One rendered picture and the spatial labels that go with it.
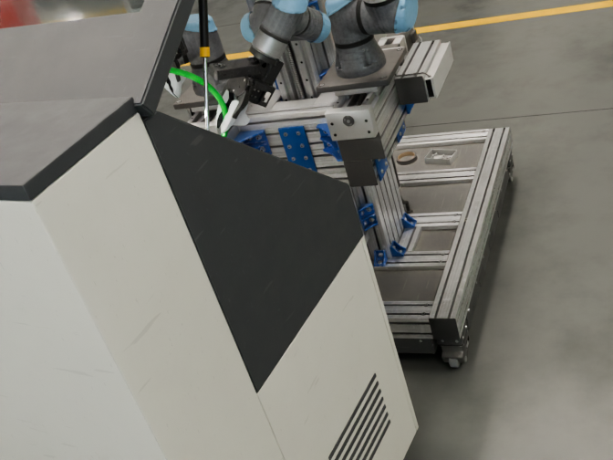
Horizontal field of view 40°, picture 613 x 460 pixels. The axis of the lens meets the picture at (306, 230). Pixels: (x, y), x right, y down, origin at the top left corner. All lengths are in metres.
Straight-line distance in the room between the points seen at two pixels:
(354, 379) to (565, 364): 0.89
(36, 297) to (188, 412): 0.37
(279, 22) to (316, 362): 0.80
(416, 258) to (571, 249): 0.64
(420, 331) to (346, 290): 0.73
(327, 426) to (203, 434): 0.51
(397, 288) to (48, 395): 1.56
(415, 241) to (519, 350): 0.56
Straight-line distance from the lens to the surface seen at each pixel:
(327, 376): 2.08
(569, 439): 2.64
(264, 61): 1.96
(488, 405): 2.76
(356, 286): 2.16
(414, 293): 2.91
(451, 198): 3.36
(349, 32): 2.43
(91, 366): 1.52
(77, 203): 1.37
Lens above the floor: 1.97
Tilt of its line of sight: 31 degrees down
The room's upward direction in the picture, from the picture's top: 18 degrees counter-clockwise
